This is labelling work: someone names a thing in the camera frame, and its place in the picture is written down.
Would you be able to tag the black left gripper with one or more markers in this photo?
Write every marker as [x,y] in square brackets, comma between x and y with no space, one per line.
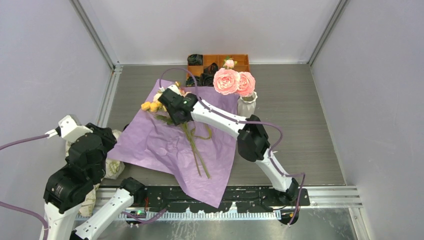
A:
[108,134]

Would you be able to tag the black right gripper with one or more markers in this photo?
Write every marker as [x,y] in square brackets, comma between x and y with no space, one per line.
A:
[176,121]

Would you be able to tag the yellow flower stem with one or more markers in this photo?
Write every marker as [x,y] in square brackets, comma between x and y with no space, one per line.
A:
[159,112]

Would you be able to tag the large pink rose stem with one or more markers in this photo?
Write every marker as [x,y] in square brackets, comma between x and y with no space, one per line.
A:
[228,81]

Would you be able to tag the purple wrapping paper sheet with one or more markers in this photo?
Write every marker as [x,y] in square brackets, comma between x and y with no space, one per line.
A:
[151,143]

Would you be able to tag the white ribbed ceramic vase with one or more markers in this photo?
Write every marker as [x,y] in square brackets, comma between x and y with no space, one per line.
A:
[246,105]

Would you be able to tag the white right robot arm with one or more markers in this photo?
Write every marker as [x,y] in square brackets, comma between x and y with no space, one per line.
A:
[252,139]

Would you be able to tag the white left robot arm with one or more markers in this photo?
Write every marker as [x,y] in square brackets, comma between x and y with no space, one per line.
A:
[67,188]

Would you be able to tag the patterned cream cloth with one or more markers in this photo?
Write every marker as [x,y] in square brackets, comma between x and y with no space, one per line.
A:
[113,168]

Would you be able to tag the small pale pink rose stem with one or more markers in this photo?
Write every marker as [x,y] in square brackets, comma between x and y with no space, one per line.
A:
[184,93]

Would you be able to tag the orange compartment tray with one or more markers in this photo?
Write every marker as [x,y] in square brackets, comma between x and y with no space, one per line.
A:
[241,66]

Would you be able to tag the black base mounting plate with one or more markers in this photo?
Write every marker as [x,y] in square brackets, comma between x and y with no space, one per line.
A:
[246,199]

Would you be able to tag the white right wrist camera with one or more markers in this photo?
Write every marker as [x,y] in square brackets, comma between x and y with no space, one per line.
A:
[174,88]

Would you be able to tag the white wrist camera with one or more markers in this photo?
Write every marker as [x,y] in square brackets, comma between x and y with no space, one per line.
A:
[69,128]
[174,88]

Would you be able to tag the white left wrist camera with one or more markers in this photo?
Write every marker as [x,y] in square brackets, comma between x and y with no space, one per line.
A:
[69,128]

